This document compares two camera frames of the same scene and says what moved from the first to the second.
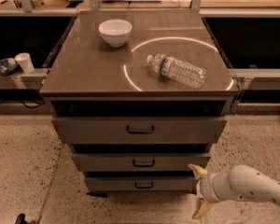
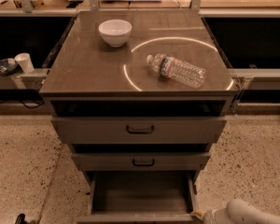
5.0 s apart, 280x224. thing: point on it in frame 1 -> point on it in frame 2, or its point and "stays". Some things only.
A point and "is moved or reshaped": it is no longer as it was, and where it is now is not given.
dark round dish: (5, 66) stays
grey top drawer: (139, 130) stays
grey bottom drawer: (140, 184) is moved or reshaped
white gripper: (205, 187) -> (212, 217)
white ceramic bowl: (116, 31) stays
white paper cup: (24, 59) stays
